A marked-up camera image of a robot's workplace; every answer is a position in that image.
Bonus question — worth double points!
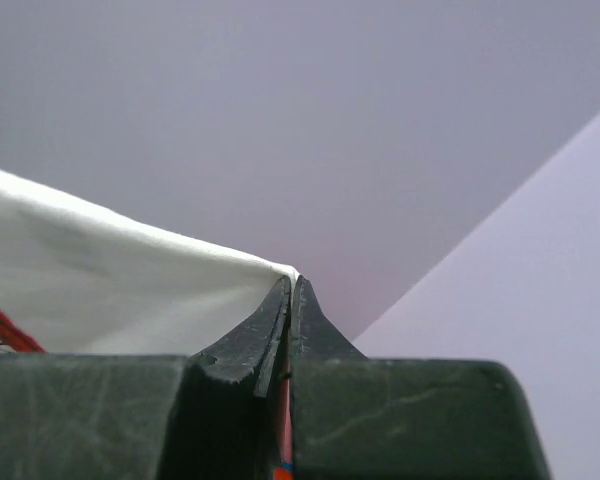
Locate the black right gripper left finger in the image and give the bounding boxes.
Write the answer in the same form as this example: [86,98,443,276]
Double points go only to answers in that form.
[0,278,291,479]

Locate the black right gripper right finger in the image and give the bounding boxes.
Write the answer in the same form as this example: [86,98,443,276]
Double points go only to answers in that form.
[289,278,550,479]

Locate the white t shirt red print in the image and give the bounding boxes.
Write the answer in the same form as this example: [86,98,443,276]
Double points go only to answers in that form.
[0,170,298,354]

